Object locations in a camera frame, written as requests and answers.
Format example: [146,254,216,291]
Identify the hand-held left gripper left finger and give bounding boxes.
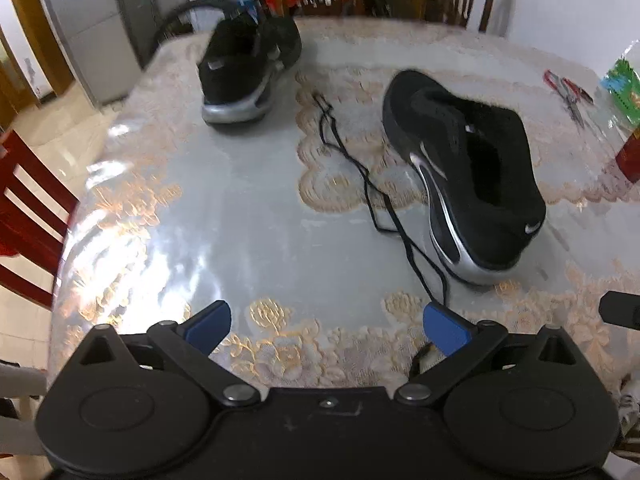
[70,300,262,408]

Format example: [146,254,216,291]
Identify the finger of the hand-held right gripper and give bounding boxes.
[599,290,640,332]

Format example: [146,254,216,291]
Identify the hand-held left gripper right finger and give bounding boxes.
[394,302,583,406]

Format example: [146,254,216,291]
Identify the black shoelace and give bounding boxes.
[311,90,451,381]

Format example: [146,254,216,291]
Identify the black silver sneaker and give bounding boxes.
[197,12,303,126]
[382,69,547,286]

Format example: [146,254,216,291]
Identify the beige lace tablecloth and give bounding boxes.
[50,15,640,411]

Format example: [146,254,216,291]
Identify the tall red box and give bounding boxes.
[615,127,640,183]

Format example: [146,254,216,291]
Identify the red wooden chair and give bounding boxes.
[0,130,81,311]

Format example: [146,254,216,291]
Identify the green printed plastic bag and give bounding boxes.
[600,42,640,131]

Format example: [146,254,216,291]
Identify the grey refrigerator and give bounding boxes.
[32,0,166,108]

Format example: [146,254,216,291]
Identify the red-handled scissors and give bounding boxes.
[544,69,596,127]

